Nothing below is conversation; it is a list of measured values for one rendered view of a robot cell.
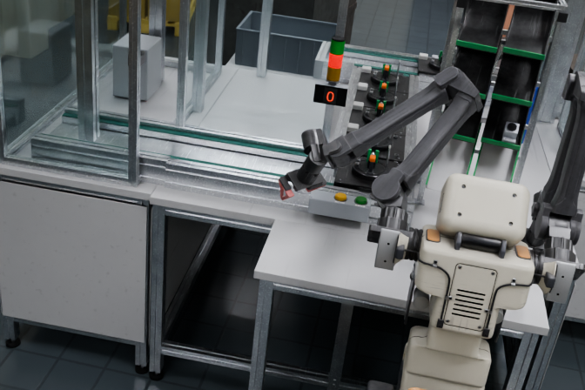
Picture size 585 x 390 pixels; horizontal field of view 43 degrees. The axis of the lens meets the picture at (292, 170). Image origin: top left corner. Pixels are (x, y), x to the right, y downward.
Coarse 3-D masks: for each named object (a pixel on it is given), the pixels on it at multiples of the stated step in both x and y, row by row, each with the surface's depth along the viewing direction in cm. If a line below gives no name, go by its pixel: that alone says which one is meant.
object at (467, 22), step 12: (468, 0) 246; (480, 0) 256; (468, 12) 252; (480, 12) 252; (492, 12) 252; (504, 12) 251; (468, 24) 248; (480, 24) 248; (492, 24) 248; (468, 36) 245; (480, 36) 245; (492, 36) 244; (468, 48) 242; (480, 48) 240; (492, 48) 238
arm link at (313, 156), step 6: (318, 144) 217; (312, 150) 216; (318, 150) 216; (312, 156) 215; (318, 156) 215; (324, 156) 216; (306, 162) 216; (312, 162) 214; (318, 162) 214; (324, 162) 215; (306, 168) 217; (312, 168) 215; (318, 168) 215
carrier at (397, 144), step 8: (352, 128) 305; (392, 136) 306; (400, 136) 307; (384, 144) 294; (392, 144) 295; (400, 144) 300; (384, 152) 291; (392, 152) 292; (400, 152) 293; (392, 160) 287; (400, 160) 287
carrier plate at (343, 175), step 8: (384, 160) 285; (344, 168) 276; (336, 176) 270; (344, 176) 270; (352, 176) 271; (336, 184) 266; (344, 184) 266; (352, 184) 266; (360, 184) 266; (368, 184) 267
